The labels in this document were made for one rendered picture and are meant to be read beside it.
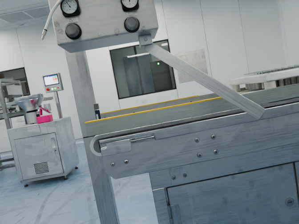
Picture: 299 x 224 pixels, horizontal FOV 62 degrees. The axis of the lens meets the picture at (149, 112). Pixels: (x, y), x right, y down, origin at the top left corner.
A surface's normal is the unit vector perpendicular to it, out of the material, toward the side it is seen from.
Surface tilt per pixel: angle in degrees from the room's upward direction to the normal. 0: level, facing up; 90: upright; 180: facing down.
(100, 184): 90
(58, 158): 90
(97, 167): 90
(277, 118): 90
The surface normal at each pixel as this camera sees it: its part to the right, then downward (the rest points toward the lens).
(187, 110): 0.07, 0.07
